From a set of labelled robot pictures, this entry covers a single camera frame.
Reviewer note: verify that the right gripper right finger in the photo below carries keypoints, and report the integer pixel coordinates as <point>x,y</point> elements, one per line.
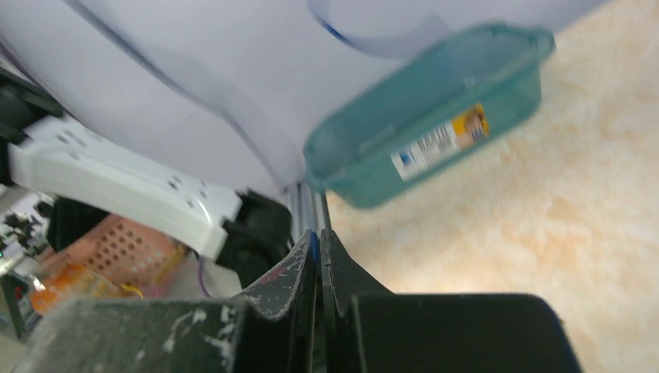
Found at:
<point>371,329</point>

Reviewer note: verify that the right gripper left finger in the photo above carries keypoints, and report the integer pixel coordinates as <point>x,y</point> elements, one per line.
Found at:
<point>258,330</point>

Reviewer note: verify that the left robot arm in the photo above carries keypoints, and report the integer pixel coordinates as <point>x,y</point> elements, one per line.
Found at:
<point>43,149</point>

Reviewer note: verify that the orange perforated basket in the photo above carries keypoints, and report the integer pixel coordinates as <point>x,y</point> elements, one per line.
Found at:
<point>117,258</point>

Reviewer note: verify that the teal transparent plastic tray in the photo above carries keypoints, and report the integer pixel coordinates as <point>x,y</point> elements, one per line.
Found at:
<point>466,90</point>

